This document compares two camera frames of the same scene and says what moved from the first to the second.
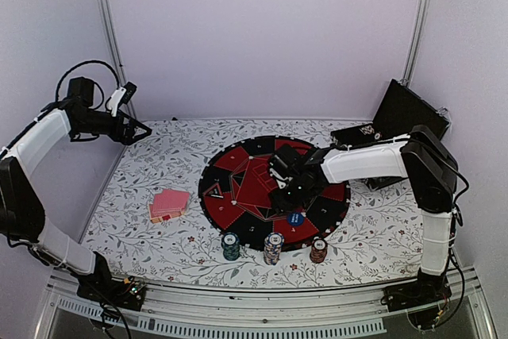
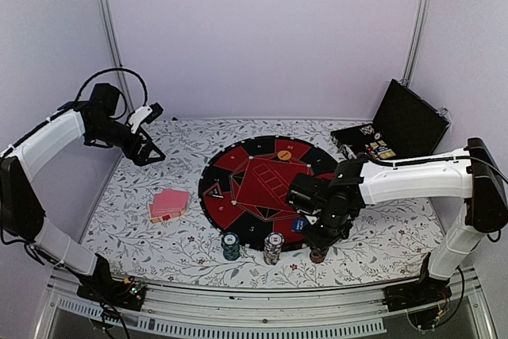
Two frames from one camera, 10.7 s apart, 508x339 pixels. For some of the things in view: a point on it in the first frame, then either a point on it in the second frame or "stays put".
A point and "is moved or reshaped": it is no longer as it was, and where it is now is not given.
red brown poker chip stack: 318,250 stays put
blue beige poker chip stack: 272,248 stays put
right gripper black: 281,204 to 319,243
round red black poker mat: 235,188 stays put
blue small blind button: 295,219 is moved or reshaped
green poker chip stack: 230,242 stays put
